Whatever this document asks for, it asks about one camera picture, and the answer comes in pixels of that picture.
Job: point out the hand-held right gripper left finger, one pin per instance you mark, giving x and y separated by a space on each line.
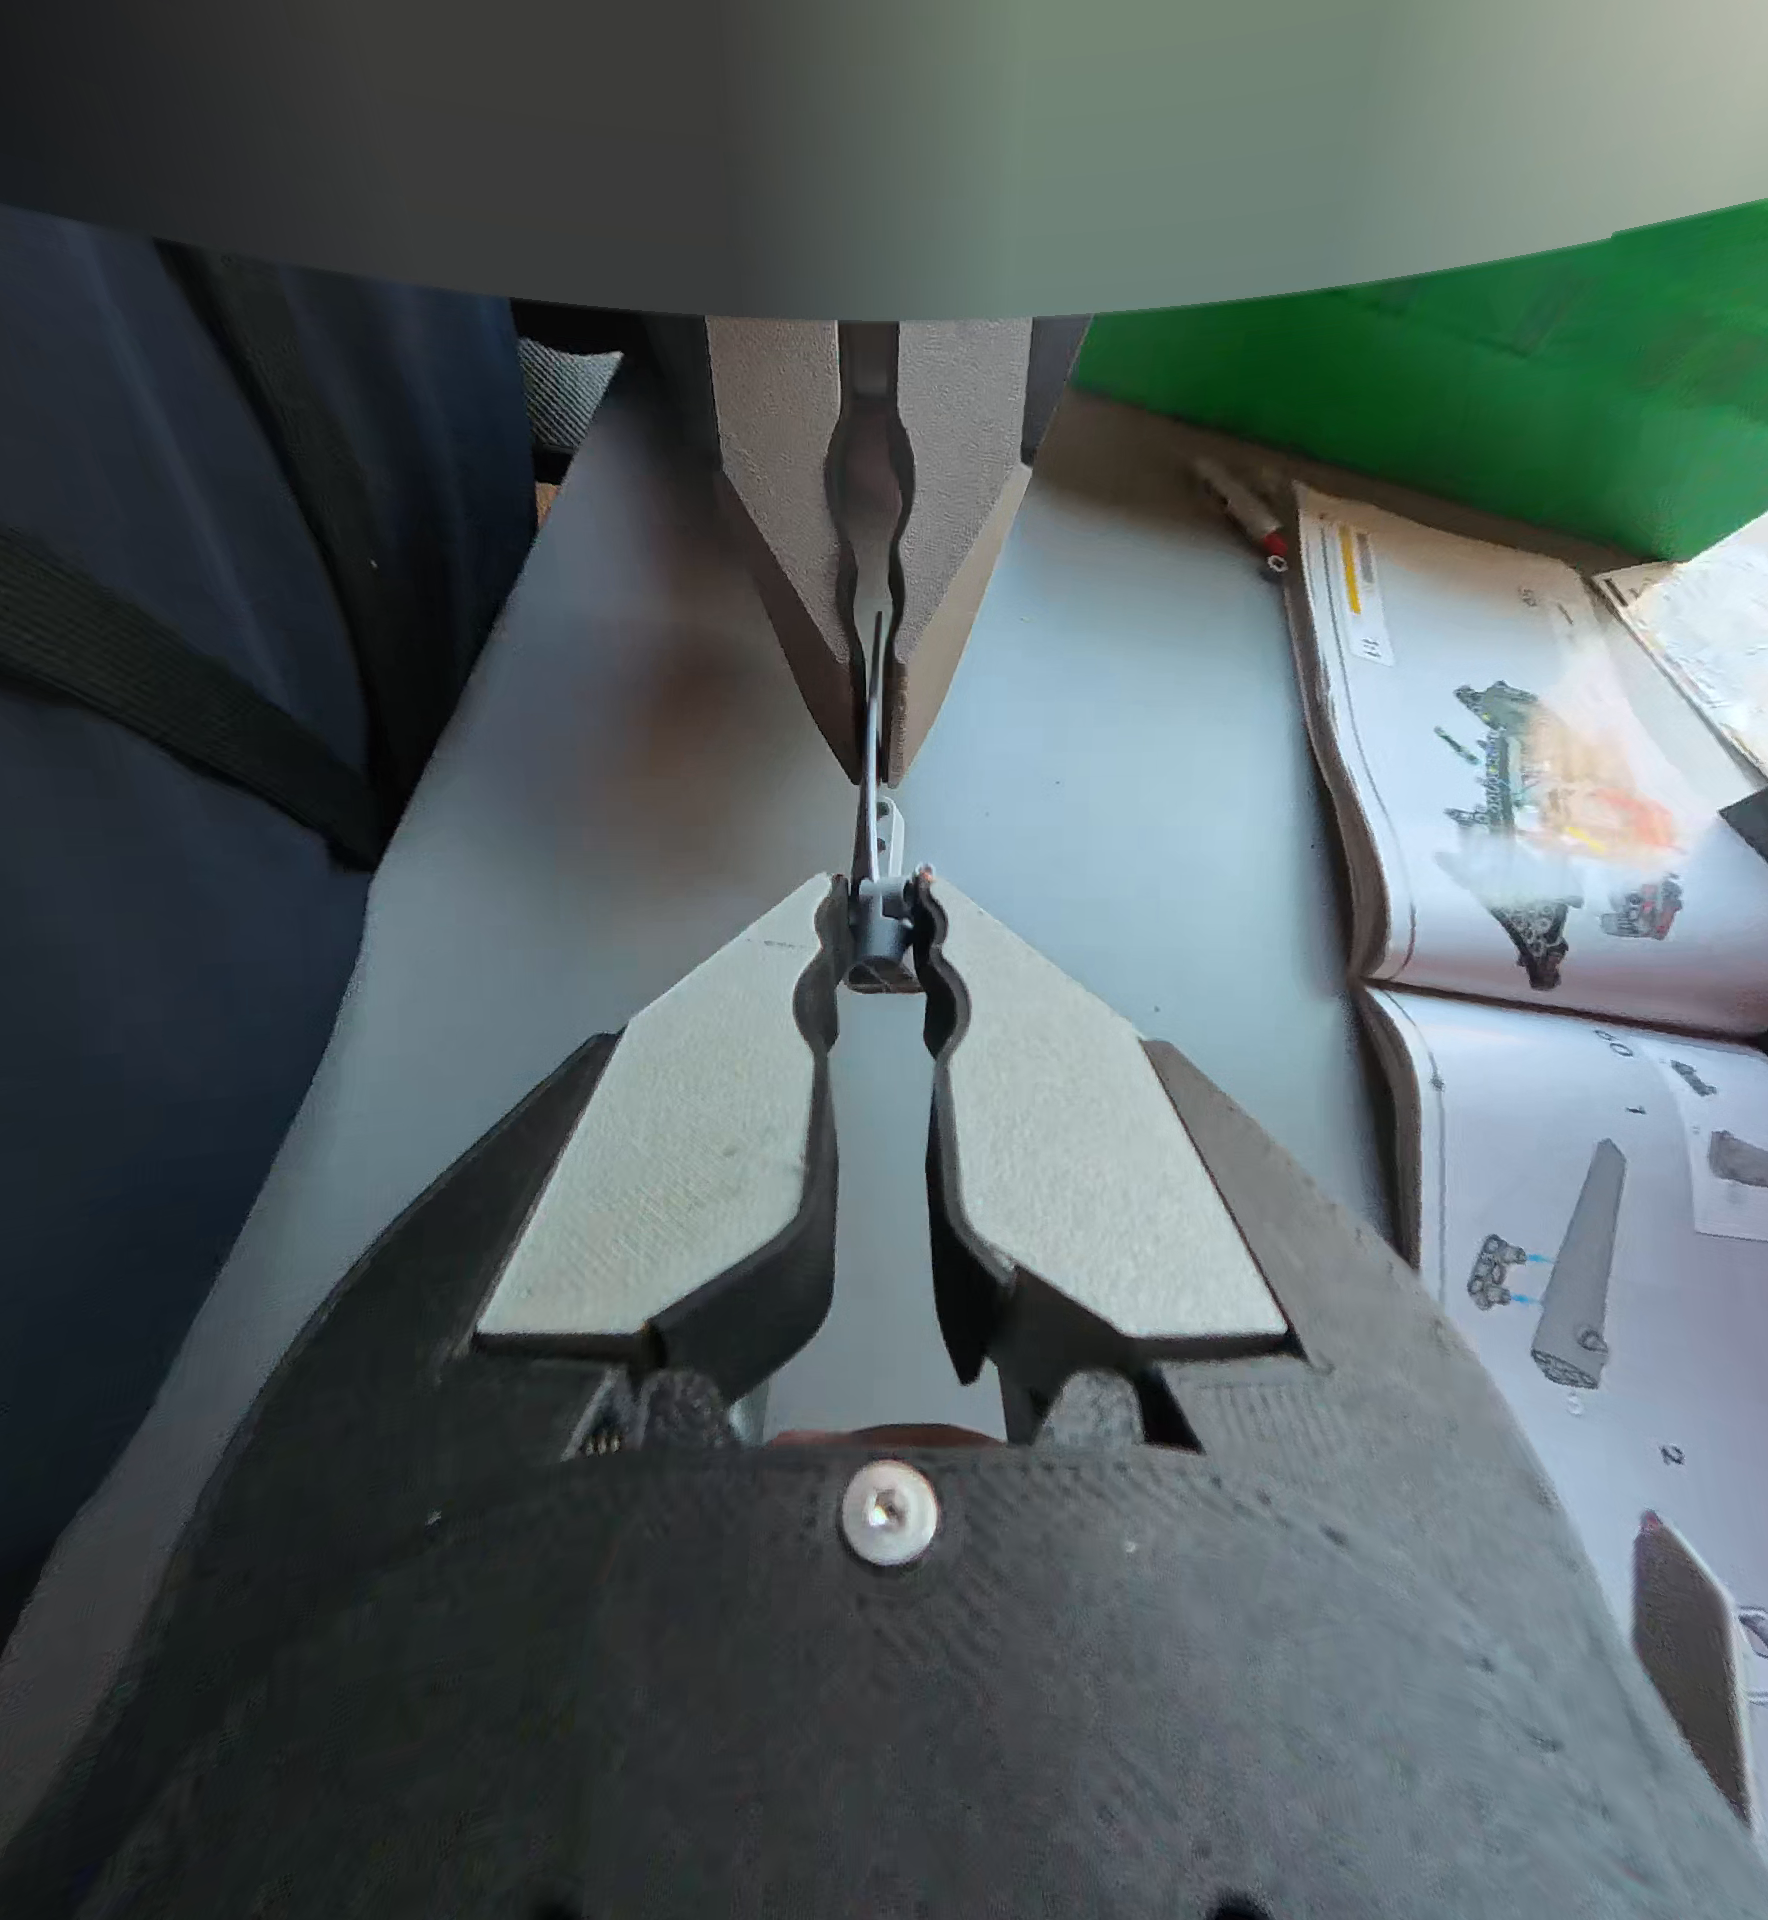
660 1185

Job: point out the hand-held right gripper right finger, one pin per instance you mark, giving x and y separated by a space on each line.
1081 1172

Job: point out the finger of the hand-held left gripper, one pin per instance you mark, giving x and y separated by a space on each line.
772 434
958 450

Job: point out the grey tapered lego panel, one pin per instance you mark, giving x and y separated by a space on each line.
871 719

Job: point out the open lego instruction booklet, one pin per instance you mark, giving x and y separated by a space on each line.
1496 719

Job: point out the grey red-tipped stick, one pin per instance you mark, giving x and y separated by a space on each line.
1242 510

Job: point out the green plastic bin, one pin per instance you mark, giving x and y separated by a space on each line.
1425 376

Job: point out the person's dark blue torso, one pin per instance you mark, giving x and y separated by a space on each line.
104 1049

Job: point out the white printed leaflet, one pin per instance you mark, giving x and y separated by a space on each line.
1724 643

